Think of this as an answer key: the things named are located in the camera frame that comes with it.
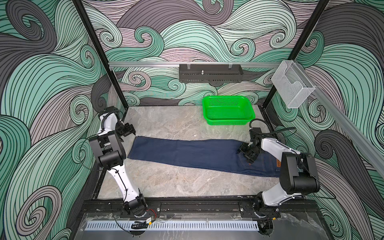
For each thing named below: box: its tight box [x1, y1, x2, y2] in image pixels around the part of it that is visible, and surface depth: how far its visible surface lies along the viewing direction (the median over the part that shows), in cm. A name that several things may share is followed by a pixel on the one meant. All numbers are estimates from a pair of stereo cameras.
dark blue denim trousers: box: [127, 136, 281, 177], surface depth 95 cm
